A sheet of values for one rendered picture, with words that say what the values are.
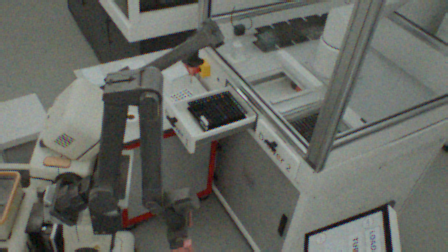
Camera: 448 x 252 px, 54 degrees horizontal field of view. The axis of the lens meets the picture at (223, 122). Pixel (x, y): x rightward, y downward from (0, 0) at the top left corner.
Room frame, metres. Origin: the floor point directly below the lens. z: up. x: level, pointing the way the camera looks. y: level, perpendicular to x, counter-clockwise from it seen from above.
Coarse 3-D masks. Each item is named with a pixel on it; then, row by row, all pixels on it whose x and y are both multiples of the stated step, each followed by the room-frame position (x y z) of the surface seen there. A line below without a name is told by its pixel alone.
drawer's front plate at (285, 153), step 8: (264, 128) 1.44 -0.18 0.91; (256, 136) 1.47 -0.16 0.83; (264, 136) 1.43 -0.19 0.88; (272, 136) 1.39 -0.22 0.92; (264, 144) 1.42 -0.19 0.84; (280, 144) 1.34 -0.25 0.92; (272, 152) 1.37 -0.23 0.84; (280, 152) 1.33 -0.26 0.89; (288, 152) 1.29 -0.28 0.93; (280, 160) 1.32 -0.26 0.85; (288, 160) 1.28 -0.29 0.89; (296, 160) 1.25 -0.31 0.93; (296, 168) 1.24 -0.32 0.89
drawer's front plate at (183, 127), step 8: (168, 104) 1.50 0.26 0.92; (168, 112) 1.50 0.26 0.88; (176, 112) 1.45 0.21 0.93; (184, 120) 1.41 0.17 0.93; (184, 128) 1.37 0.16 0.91; (184, 136) 1.37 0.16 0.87; (192, 136) 1.32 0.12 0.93; (184, 144) 1.37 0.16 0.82; (192, 144) 1.32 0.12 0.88; (192, 152) 1.32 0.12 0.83
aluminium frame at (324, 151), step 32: (384, 0) 1.19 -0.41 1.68; (352, 32) 1.22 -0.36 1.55; (224, 64) 1.78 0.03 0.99; (352, 64) 1.19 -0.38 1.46; (256, 96) 1.56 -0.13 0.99; (288, 128) 1.37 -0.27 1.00; (320, 128) 1.22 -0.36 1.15; (384, 128) 1.37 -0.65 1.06; (416, 128) 1.51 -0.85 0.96; (320, 160) 1.18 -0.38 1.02
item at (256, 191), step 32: (224, 160) 1.70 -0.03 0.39; (256, 160) 1.49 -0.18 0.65; (416, 160) 1.63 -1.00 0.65; (224, 192) 1.67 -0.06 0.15; (256, 192) 1.45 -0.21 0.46; (288, 192) 1.28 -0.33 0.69; (320, 192) 1.23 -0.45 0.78; (352, 192) 1.38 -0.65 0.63; (384, 192) 1.55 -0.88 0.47; (256, 224) 1.40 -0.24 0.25; (288, 224) 1.24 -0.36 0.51; (320, 224) 1.29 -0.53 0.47
